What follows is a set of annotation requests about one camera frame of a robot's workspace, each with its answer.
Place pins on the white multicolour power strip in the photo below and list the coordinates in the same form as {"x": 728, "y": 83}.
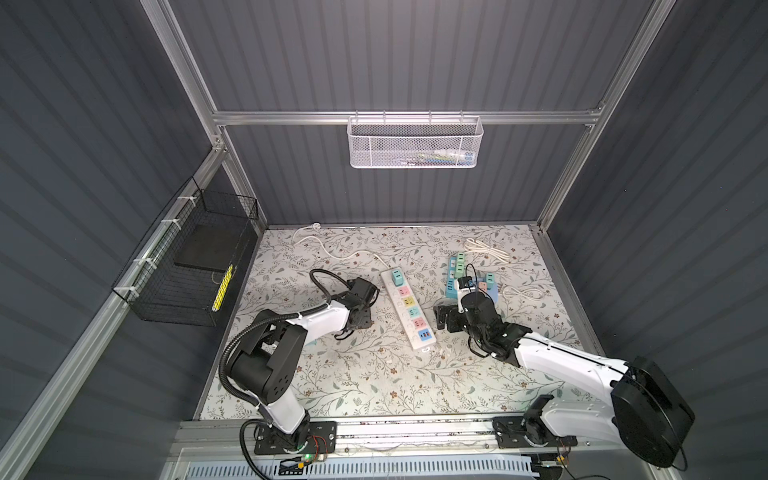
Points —
{"x": 412, "y": 317}

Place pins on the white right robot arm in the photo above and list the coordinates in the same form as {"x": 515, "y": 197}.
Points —
{"x": 633, "y": 402}

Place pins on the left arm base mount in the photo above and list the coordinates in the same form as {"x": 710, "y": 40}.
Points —
{"x": 315, "y": 437}

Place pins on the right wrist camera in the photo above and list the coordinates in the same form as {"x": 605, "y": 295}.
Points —
{"x": 463, "y": 286}

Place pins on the black foam pad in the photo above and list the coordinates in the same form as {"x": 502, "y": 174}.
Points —
{"x": 208, "y": 248}

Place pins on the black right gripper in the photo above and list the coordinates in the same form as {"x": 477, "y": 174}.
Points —
{"x": 451, "y": 311}

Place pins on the items in white basket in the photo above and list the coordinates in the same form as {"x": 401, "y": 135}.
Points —
{"x": 441, "y": 157}

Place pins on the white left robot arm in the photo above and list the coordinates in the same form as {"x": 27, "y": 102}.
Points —
{"x": 258, "y": 364}

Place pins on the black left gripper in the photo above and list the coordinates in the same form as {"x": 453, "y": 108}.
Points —
{"x": 366, "y": 318}

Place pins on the teal power strip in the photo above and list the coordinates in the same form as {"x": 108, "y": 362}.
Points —
{"x": 449, "y": 286}

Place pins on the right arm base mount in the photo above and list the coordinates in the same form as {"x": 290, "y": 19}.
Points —
{"x": 516, "y": 431}

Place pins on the black wire mesh basket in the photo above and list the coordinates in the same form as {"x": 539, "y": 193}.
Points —
{"x": 156, "y": 290}

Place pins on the white wire mesh basket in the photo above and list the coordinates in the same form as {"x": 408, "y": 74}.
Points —
{"x": 378, "y": 142}

